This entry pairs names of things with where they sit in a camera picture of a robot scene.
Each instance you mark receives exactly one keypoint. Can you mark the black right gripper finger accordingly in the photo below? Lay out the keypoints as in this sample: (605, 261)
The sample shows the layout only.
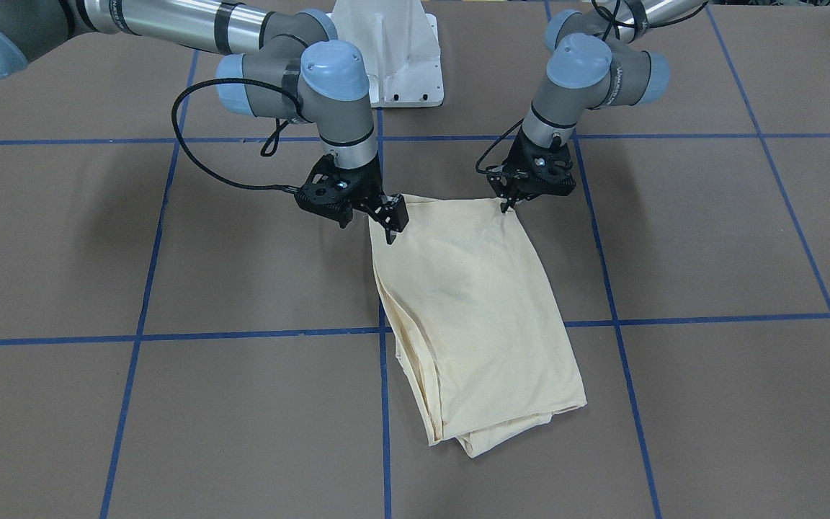
(384, 214)
(402, 216)

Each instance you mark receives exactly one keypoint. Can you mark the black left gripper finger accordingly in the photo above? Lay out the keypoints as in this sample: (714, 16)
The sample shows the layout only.
(513, 192)
(498, 178)

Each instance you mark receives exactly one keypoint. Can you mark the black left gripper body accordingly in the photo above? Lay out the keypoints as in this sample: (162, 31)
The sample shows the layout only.
(521, 175)

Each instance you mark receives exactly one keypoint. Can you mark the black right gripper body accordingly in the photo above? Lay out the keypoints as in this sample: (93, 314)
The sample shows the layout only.
(367, 189)

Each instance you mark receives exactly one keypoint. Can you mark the cream long-sleeve graphic shirt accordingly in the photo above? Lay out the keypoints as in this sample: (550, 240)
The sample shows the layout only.
(477, 329)

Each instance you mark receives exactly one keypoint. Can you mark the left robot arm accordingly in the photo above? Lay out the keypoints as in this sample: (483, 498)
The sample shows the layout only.
(591, 66)

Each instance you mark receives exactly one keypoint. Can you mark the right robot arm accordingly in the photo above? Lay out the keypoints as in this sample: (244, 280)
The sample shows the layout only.
(292, 68)

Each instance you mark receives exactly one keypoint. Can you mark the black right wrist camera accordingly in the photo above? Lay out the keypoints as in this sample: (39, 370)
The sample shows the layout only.
(322, 196)

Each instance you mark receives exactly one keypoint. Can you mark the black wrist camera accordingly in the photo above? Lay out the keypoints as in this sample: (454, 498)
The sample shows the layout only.
(322, 196)
(550, 172)

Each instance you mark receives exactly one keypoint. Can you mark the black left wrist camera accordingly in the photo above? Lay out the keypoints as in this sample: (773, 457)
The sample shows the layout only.
(550, 172)

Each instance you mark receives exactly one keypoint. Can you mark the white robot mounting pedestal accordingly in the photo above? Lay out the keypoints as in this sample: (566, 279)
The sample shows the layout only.
(400, 44)

